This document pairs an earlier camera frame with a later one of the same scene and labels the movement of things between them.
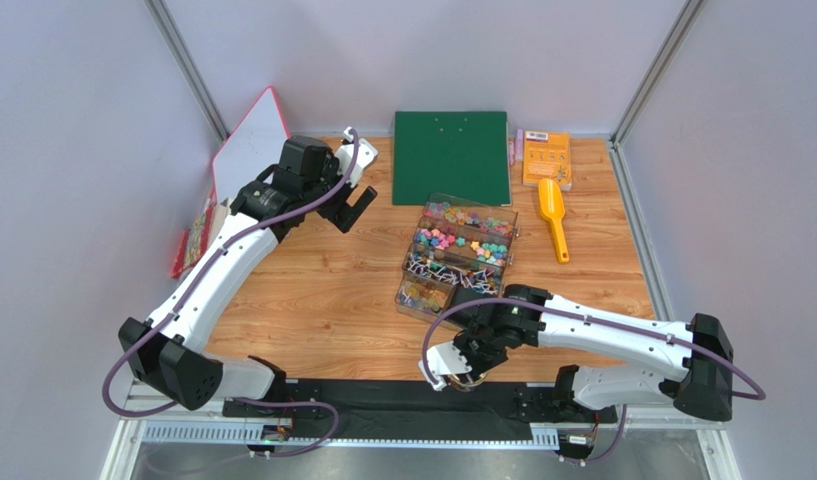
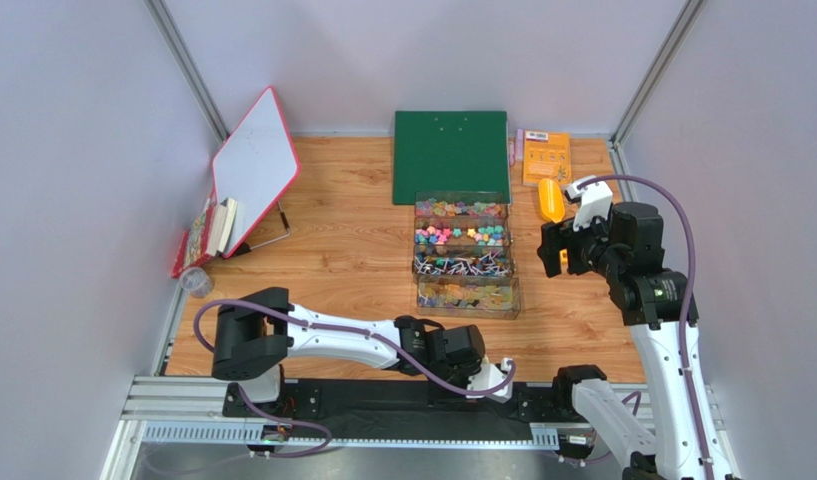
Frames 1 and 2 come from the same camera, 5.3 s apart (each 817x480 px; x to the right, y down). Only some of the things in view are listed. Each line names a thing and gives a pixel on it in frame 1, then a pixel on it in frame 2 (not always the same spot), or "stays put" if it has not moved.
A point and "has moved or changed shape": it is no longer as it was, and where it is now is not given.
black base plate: (417, 409) stays put
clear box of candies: (423, 297) has moved or changed shape
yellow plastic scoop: (552, 207) stays put
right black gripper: (476, 359) -> (561, 242)
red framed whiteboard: (252, 148) stays put
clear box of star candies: (474, 242) has moved or changed shape
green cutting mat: (457, 154) stays put
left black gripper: (342, 208) -> (469, 368)
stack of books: (200, 233) stays put
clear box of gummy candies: (464, 211) has moved or changed shape
